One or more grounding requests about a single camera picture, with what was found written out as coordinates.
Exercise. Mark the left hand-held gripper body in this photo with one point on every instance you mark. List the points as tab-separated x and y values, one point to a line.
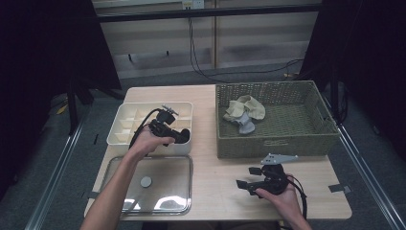
161	123

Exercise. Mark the green woven basket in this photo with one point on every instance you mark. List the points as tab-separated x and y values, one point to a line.
287	121

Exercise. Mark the beige sock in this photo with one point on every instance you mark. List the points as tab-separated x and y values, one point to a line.
235	108
256	109

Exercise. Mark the dark curtain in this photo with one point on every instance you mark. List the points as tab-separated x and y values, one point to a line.
367	64
38	64

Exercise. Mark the black sock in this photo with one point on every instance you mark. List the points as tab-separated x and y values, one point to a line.
183	135

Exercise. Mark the metal floor rail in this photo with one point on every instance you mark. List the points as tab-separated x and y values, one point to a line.
54	179
370	179

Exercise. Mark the small yellow floor object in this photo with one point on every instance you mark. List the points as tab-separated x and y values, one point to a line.
62	109

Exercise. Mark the person's right hand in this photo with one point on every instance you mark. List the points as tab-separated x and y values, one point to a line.
282	202

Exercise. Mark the black crossbar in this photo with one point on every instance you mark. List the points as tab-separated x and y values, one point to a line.
207	12

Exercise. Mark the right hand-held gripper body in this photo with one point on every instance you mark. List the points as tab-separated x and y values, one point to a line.
271	180

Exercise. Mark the black metal stand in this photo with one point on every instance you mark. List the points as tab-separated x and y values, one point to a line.
72	108
334	96

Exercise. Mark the wall socket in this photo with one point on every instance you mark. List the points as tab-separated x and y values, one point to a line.
193	4

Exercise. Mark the grey tape piece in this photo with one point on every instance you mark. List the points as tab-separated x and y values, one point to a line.
92	195
340	188

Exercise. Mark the person's left hand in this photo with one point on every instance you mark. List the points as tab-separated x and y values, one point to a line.
146	143

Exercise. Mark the cream divided storage box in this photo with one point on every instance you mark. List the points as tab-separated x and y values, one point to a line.
127	121

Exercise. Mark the clear plastic lid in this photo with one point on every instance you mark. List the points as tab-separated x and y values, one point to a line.
166	185

